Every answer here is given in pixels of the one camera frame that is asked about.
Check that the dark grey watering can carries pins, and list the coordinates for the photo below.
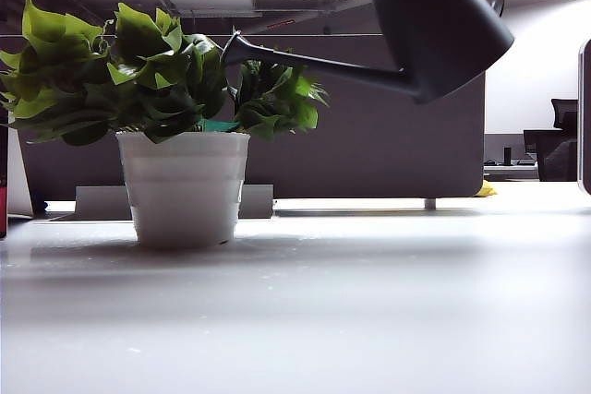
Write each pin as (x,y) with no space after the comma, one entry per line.
(438,20)

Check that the teal plant label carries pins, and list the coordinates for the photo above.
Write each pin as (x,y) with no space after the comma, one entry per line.
(217,125)

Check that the green plant in white pot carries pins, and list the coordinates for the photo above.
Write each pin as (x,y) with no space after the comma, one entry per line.
(184,191)

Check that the black mesh office chair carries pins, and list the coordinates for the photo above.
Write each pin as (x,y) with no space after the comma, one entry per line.
(565,112)

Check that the grey divider panel white rim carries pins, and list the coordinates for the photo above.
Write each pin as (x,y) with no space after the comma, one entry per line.
(586,112)

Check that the small black desk object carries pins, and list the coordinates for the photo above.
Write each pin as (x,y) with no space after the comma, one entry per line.
(508,156)

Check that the dark office chair back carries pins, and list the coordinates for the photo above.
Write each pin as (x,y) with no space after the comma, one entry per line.
(554,158)

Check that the wide grey desk divider panel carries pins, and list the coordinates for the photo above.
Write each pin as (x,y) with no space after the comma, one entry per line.
(360,145)

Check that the yellow object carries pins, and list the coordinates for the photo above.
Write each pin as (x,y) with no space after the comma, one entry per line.
(487,190)

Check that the white upright board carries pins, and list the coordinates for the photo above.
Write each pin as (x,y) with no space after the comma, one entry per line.
(19,172)

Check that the red and black object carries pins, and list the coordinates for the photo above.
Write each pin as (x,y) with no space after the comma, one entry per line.
(3,200)

